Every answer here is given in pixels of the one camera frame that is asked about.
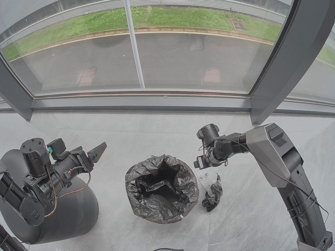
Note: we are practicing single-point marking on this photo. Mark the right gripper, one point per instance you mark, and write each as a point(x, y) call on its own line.
point(206, 159)

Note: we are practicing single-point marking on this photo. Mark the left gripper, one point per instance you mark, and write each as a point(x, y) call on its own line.
point(68, 170)

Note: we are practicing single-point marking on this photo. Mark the black plastic bag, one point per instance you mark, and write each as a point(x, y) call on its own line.
point(157, 210)

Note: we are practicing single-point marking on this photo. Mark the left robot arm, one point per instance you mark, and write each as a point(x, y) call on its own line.
point(34, 161)

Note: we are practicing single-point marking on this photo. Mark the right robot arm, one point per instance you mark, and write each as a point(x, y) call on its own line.
point(274, 153)

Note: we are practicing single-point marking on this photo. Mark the crumpled black plastic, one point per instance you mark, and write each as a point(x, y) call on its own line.
point(213, 195)

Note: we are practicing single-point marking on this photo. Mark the clear printed wrapper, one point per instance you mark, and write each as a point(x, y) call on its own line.
point(202, 176)

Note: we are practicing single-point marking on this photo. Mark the dark grey round chair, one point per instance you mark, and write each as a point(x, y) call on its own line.
point(76, 213)

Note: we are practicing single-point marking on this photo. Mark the window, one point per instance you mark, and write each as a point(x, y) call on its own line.
point(183, 61)

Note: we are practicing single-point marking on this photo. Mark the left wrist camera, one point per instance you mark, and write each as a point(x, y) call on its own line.
point(58, 146)

